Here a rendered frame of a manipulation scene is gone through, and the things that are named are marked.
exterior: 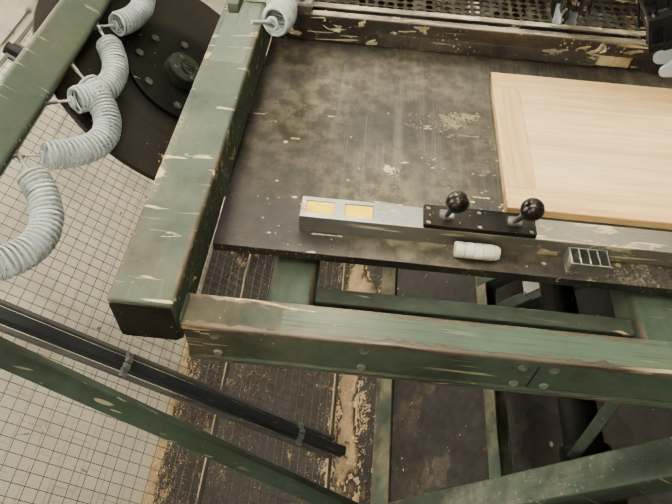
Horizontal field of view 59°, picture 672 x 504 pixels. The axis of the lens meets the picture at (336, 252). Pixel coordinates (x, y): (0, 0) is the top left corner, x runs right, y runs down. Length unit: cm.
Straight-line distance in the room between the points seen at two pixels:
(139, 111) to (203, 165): 66
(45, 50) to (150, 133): 31
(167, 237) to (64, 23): 86
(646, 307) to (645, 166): 33
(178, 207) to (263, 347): 27
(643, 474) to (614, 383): 46
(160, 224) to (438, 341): 47
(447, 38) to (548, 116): 32
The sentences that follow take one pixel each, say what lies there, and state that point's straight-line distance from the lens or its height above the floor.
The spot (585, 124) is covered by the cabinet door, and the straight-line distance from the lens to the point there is 142.
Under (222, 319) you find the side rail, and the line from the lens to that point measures 92.
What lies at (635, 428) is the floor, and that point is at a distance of 243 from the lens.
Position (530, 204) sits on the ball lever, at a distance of 98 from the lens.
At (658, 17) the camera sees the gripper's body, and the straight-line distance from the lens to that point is 97.
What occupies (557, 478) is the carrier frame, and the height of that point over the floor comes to 79.
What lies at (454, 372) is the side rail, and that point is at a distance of 97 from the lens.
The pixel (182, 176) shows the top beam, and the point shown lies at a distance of 105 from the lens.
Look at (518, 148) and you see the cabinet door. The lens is 130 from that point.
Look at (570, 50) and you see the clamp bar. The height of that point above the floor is 120.
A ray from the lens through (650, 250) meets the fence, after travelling 117.
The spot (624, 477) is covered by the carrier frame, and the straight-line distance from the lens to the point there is 149.
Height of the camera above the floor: 206
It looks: 27 degrees down
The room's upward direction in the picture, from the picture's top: 59 degrees counter-clockwise
